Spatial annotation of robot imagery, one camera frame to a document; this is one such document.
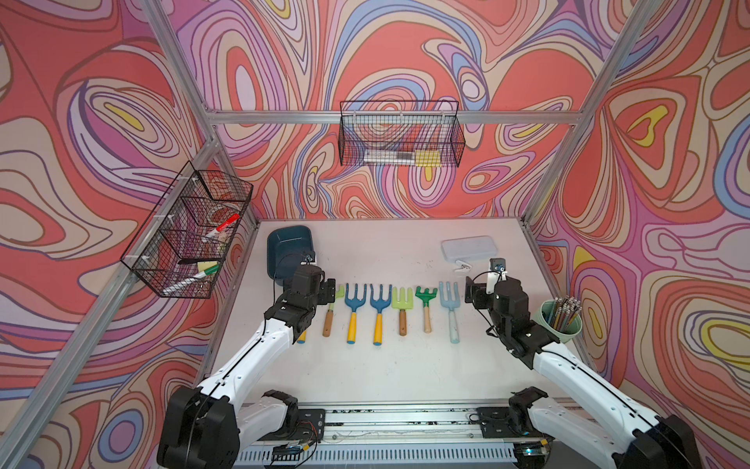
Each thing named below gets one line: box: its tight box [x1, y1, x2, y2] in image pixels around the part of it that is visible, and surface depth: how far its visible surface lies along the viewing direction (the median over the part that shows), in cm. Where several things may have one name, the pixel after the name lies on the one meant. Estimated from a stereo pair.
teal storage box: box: [266, 225, 316, 287], surface depth 110 cm
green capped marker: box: [162, 264, 220, 296], surface depth 72 cm
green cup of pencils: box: [534, 295, 584, 343], surface depth 78 cm
